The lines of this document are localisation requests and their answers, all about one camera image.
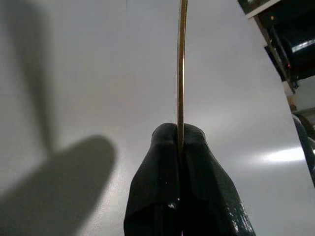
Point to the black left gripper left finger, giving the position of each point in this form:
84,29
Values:
157,186

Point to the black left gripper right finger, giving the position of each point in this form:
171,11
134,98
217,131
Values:
211,191

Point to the thin gold cutlery piece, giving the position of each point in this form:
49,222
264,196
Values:
181,73

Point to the dark rounded chair back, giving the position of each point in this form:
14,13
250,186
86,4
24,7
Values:
305,147

